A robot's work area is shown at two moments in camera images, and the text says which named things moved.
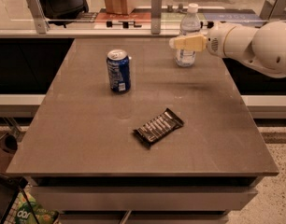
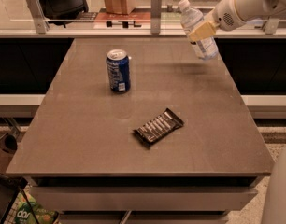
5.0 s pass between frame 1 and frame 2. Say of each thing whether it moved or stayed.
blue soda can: stayed
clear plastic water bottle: moved
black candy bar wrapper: stayed
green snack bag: stayed
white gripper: moved
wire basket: stayed
